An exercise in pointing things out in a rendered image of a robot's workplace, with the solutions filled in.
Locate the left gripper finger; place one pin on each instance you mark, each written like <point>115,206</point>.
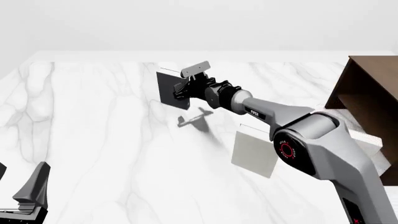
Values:
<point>35,189</point>
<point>2,171</point>

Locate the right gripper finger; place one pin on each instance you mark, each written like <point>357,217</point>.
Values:
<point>182,93</point>

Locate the dark grey book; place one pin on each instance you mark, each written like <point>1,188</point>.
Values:
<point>166,89</point>

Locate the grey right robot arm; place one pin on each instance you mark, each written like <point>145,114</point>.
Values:
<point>329,149</point>

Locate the brown wooden shelf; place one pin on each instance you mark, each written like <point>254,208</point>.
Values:
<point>367,88</point>

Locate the pale grey book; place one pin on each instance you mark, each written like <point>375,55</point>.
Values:
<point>253,155</point>

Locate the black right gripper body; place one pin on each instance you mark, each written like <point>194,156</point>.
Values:
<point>197,89</point>

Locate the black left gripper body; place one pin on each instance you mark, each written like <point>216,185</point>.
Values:
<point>21,215</point>

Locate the small grey plate on stalk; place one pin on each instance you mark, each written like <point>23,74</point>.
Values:
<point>195,68</point>

